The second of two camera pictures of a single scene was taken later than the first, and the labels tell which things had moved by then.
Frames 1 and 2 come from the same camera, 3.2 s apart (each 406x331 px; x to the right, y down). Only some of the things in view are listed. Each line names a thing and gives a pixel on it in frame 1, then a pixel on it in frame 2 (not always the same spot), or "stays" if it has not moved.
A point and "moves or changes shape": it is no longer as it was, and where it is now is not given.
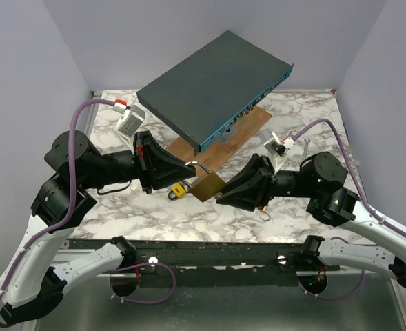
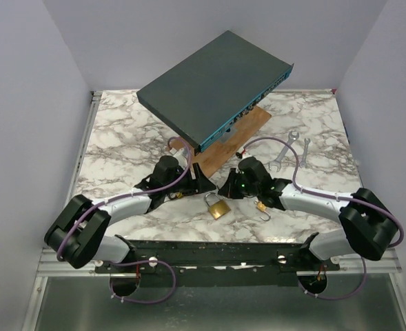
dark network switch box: x=207 y=91 stays
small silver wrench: x=307 y=142 stays
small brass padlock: x=265 y=207 stays
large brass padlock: x=206 y=187 moves or changes shape
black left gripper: x=156 y=166 -> x=200 y=185
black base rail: x=260 y=263 stays
